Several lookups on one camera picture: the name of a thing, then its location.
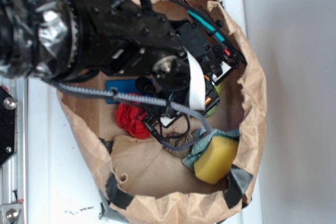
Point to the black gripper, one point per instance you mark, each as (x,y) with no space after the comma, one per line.
(190,85)

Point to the green plush animal toy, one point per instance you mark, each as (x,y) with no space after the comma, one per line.
(219,90)

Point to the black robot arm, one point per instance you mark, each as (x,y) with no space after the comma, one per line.
(176,54)

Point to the red crumpled paper ball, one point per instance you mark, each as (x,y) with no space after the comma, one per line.
(130,121)

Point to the blue rectangular block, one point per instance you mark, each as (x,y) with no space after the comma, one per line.
(124,86)

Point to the brown bark chunk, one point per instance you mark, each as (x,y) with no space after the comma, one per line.
(177,140)

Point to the teal cloth rag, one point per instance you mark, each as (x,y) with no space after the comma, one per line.
(199,148)

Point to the brown paper bag container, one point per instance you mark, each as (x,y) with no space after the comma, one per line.
(145,183)

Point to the yellow sponge block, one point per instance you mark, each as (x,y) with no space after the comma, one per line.
(215,163)

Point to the black metal bracket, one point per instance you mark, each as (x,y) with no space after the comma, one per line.
(8,126)

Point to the aluminium frame rail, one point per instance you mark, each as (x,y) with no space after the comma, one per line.
(13,173)

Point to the silver corner bracket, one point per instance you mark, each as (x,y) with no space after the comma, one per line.
(11,213)

